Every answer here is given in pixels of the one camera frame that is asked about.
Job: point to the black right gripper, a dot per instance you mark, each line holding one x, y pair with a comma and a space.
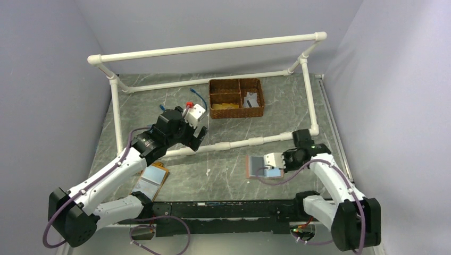
288, 167

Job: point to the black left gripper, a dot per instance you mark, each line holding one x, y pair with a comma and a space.
191, 130

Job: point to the orange credit card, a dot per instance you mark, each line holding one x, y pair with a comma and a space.
227, 105
217, 106
234, 105

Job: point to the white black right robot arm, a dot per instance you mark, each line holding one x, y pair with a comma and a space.
353, 219

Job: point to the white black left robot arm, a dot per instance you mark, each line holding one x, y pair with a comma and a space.
77, 213

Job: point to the clear plastic card sleeve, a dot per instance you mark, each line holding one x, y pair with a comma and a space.
151, 180

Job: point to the grey cards in basket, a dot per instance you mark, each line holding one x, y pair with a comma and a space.
250, 95

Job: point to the brown wicker divided basket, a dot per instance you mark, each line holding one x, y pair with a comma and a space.
233, 91

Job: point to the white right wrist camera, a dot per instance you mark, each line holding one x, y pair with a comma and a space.
274, 160

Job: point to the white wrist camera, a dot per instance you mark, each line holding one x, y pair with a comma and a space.
193, 114
274, 160

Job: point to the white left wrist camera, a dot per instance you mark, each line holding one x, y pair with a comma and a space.
193, 114

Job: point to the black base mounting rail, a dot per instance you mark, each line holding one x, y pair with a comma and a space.
221, 217

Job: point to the aluminium extrusion rail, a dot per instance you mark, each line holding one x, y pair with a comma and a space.
78, 232

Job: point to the white PVC pipe frame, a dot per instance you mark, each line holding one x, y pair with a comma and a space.
99, 61

